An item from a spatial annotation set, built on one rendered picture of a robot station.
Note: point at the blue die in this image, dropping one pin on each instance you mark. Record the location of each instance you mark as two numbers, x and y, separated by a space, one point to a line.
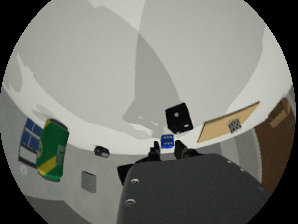
167 141

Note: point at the open brown cardboard box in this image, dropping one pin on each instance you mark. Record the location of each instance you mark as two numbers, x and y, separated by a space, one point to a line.
276 116

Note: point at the tan square mat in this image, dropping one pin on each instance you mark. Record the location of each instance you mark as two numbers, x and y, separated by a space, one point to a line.
219 126

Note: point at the black die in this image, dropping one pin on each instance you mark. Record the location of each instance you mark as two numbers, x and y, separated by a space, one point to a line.
178 119

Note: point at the white die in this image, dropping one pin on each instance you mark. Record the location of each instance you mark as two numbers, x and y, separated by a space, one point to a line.
234 126

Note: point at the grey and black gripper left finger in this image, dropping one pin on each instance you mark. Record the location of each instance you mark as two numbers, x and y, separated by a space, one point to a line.
152 156

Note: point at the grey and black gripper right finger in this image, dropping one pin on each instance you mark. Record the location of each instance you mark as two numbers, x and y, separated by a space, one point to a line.
181 151

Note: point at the green soda can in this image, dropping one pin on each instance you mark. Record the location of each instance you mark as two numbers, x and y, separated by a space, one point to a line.
51 150

